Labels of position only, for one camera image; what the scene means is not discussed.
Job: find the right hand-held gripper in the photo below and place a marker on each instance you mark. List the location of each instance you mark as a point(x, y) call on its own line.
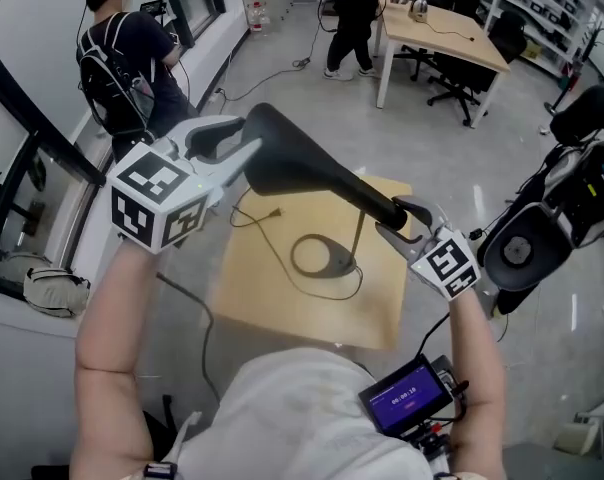
point(447, 268)

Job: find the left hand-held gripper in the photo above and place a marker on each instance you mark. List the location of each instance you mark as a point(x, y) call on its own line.
point(152, 193)

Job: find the black desk lamp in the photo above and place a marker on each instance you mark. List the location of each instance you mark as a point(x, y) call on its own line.
point(292, 158)

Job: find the person's left forearm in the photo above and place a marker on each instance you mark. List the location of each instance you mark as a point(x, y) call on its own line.
point(112, 308)

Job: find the person's right forearm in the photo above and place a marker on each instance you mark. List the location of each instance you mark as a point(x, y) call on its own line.
point(474, 348)

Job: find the large wooden desk white legs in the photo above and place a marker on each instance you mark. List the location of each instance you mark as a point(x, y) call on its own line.
point(452, 43)

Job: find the clear water bottle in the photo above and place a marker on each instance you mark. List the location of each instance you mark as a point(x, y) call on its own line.
point(264, 15)
point(253, 18)

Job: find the grey black backpack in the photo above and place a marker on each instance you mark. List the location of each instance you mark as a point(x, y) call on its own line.
point(557, 208)

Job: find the small wooden table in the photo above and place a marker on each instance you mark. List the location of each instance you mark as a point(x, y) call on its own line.
point(262, 288)

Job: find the small black monitor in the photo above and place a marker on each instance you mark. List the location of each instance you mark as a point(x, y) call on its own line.
point(407, 398)

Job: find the black office chair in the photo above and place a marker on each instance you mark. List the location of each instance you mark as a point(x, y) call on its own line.
point(507, 38)
point(414, 55)

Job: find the cardboard box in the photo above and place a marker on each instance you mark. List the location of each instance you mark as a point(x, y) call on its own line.
point(530, 49)

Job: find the beige bag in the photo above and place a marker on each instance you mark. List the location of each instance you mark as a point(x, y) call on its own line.
point(54, 290)

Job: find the silver kettle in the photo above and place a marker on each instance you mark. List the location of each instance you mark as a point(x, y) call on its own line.
point(419, 8)

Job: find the person's white shirt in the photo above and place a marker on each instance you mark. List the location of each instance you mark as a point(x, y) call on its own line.
point(292, 418)

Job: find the black coat stand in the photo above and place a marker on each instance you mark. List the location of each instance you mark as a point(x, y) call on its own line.
point(577, 63)

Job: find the white shelving unit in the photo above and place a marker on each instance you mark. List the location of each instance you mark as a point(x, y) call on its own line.
point(537, 8)

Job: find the white low rack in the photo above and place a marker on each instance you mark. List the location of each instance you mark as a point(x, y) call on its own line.
point(592, 423)

